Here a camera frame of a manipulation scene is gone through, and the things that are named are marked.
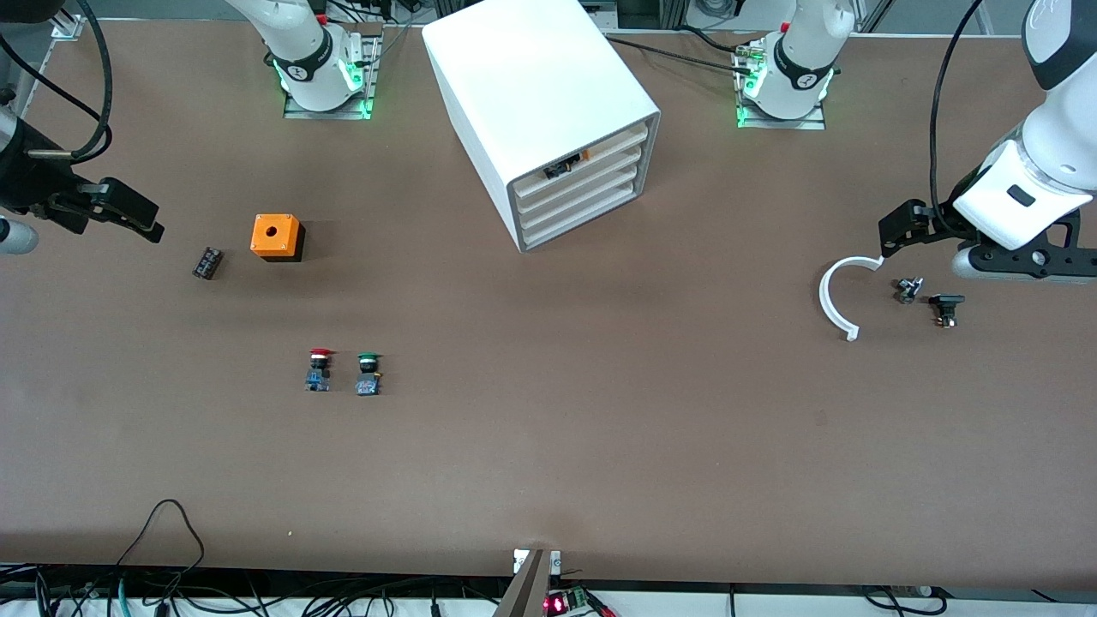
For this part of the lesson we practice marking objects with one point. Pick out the red push button switch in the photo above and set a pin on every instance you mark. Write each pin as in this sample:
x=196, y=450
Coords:
x=319, y=370

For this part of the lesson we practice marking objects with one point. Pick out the small black orange component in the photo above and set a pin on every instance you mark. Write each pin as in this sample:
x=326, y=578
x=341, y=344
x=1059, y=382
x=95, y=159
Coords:
x=566, y=166

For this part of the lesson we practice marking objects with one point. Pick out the aluminium frame profile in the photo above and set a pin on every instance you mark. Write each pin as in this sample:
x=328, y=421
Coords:
x=67, y=28

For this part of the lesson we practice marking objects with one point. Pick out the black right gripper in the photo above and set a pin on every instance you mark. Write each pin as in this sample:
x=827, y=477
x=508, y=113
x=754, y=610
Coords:
x=32, y=182

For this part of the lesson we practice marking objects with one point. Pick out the white curved plastic arc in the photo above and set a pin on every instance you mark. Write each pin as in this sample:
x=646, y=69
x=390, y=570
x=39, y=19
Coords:
x=824, y=298

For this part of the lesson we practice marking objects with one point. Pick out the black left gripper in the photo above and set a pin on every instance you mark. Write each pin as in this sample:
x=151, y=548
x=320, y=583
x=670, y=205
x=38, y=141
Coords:
x=945, y=214

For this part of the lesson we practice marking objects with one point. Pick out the small silver black switch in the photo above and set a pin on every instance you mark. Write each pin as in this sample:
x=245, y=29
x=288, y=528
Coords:
x=908, y=290

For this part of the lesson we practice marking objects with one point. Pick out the green push button switch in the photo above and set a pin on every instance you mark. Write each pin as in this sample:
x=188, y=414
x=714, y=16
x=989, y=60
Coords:
x=368, y=375

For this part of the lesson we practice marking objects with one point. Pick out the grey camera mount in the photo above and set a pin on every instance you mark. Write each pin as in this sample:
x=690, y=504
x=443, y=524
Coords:
x=527, y=591

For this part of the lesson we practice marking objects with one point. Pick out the circuit board with red LED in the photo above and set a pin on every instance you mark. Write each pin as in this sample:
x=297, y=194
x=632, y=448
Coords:
x=557, y=605

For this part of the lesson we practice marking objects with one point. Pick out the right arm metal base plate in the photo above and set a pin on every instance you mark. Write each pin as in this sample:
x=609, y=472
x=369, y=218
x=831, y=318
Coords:
x=370, y=81

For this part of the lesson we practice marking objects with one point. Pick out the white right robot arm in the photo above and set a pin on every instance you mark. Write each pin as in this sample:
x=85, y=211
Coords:
x=300, y=34

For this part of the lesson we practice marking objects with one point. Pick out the black push button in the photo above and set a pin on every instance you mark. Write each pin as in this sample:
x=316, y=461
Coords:
x=945, y=302

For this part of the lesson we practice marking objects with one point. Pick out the orange button enclosure box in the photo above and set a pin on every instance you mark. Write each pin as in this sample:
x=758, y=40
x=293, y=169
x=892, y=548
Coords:
x=287, y=242

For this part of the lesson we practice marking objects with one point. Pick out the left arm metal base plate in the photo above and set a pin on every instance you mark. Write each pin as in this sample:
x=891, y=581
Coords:
x=788, y=125

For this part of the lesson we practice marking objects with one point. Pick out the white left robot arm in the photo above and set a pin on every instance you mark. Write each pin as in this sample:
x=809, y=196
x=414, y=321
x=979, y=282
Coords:
x=1063, y=137

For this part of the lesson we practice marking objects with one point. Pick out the small black contact block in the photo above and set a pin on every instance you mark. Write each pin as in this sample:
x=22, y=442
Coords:
x=207, y=263

